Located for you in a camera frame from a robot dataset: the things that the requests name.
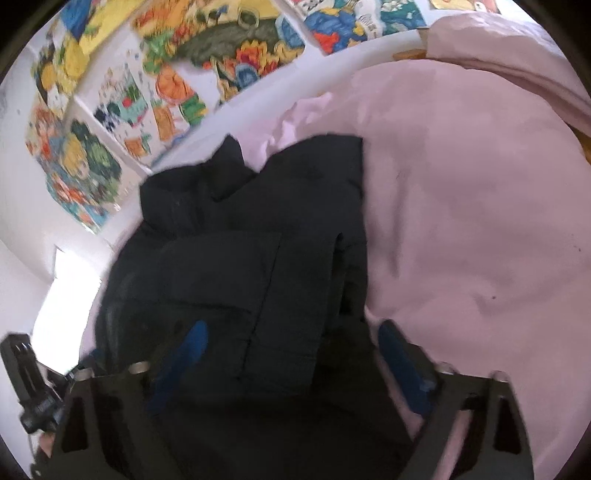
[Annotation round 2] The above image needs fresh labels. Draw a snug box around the black puffer jacket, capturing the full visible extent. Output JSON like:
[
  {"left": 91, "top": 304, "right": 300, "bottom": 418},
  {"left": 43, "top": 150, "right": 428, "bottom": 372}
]
[{"left": 95, "top": 135, "right": 411, "bottom": 479}]

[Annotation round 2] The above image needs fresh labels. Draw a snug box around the person's left hand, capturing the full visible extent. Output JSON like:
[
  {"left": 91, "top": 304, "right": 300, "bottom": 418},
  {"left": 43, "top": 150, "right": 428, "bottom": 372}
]
[{"left": 38, "top": 432, "right": 56, "bottom": 458}]

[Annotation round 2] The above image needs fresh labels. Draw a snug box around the anime girl drawing poster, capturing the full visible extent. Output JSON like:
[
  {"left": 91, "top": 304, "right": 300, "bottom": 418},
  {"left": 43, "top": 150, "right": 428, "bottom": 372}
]
[{"left": 25, "top": 98, "right": 125, "bottom": 233}]

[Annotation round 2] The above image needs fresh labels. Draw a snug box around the pink bed sheet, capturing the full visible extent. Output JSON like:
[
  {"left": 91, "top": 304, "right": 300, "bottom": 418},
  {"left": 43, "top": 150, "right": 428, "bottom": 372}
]
[{"left": 78, "top": 58, "right": 591, "bottom": 480}]

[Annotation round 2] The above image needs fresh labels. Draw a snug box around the fruit and cups drawing poster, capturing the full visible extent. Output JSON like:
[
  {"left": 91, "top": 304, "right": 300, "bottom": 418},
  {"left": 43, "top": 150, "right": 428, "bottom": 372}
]
[{"left": 74, "top": 50, "right": 219, "bottom": 169}]

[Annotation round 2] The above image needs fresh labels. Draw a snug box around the yellow beach drawing poster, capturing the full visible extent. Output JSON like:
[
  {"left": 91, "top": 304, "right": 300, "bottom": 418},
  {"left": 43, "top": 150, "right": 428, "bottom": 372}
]
[{"left": 32, "top": 0, "right": 142, "bottom": 110}]

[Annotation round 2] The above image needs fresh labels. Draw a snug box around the folded pink blanket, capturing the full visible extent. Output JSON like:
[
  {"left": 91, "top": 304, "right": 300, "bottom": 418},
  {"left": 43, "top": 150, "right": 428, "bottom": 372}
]
[{"left": 426, "top": 12, "right": 590, "bottom": 136}]

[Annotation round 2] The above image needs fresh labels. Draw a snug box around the landscape flowers drawing poster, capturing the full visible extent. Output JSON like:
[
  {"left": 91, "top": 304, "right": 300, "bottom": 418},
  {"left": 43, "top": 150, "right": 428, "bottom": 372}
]
[{"left": 131, "top": 1, "right": 305, "bottom": 103}]

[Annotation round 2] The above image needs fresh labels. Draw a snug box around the pink pigs yellow poster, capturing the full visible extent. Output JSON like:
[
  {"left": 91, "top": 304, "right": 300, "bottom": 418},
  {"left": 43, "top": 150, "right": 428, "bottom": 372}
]
[{"left": 430, "top": 0, "right": 499, "bottom": 13}]

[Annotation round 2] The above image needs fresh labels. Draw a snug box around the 2024 dragon drawing poster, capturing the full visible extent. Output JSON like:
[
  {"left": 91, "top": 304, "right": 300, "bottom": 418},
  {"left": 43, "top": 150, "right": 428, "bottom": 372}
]
[{"left": 287, "top": 0, "right": 427, "bottom": 55}]

